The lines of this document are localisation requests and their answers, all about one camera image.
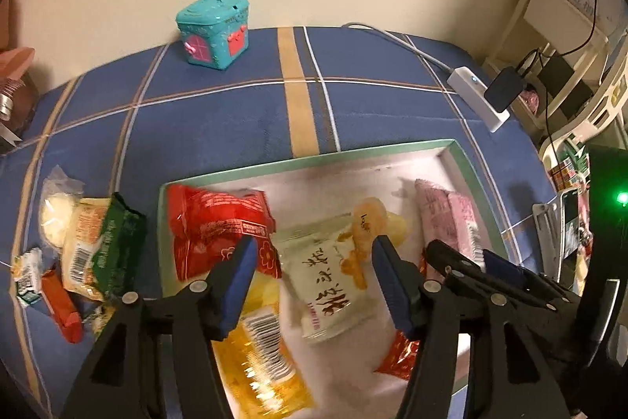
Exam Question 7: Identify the white power strip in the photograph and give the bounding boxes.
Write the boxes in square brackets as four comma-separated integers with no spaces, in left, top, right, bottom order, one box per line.
[446,66,511,134]

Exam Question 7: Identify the black cable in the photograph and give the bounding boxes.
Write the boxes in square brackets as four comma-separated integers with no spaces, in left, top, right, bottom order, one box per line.
[515,0,600,73]
[537,51,562,189]

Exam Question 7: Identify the white packet with black characters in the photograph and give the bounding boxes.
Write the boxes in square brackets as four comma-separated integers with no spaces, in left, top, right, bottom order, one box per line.
[272,213,393,344]

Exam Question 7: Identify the smartphone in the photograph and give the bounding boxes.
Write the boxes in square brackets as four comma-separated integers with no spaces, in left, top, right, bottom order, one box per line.
[559,190,583,260]

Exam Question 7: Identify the blue plaid tablecloth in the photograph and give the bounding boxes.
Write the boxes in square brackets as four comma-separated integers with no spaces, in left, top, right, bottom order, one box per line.
[0,25,560,419]

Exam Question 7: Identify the clear bun packet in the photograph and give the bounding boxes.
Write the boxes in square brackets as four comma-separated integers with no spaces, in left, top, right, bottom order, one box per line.
[38,165,85,249]

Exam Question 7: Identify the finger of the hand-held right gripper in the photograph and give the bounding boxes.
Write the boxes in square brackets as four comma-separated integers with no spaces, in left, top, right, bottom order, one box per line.
[425,240,497,295]
[482,249,583,313]

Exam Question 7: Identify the green snack packet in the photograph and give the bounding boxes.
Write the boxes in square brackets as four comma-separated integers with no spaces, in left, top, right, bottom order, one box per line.
[92,192,148,300]

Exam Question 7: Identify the pink flower bouquet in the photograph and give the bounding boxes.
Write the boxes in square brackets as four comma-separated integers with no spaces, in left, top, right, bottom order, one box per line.
[0,47,40,155]

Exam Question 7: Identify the red patterned snack packet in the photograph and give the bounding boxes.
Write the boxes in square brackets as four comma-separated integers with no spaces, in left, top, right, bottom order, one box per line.
[167,183,283,283]

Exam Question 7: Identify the teal toy box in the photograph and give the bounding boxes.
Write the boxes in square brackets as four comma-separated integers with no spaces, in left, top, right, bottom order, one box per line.
[175,0,249,70]

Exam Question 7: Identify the dark red striped packet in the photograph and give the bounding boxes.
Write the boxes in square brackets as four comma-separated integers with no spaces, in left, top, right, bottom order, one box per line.
[40,268,84,344]

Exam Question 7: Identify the glossy pale yellow packet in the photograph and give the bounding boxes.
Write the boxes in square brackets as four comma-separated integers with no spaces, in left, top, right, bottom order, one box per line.
[351,197,409,254]

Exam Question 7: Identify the grey phone stand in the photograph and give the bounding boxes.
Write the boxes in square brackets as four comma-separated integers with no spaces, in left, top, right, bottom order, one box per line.
[532,201,565,282]

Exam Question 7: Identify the white tray with teal rim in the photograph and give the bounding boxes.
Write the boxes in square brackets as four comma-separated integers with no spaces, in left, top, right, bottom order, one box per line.
[157,138,513,419]

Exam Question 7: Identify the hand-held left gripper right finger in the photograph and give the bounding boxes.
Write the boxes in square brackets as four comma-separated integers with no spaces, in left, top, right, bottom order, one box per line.
[371,234,572,419]

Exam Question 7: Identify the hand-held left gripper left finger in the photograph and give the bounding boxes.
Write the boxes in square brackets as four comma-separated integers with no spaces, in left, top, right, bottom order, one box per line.
[61,235,259,419]

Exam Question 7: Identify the colourful small toys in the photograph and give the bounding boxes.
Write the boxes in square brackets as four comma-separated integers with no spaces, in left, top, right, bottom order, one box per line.
[547,141,592,191]

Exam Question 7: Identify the white slatted chair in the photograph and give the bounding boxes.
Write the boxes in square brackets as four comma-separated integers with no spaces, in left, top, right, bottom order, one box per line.
[539,56,628,165]

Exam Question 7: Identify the pink snack packet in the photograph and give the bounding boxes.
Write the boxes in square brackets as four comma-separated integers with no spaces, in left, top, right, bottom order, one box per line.
[414,178,486,273]

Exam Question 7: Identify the white cable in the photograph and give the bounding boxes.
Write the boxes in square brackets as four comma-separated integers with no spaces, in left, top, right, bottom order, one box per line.
[341,22,457,76]

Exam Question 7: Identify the small orange red packet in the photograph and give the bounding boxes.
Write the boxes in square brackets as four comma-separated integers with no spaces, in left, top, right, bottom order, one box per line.
[374,329,423,381]

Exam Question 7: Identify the yellow snack packet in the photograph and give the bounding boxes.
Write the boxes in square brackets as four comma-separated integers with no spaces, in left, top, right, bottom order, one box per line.
[211,272,316,419]

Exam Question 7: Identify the black charger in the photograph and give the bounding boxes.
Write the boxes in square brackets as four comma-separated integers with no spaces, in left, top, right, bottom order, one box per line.
[485,66,527,113]

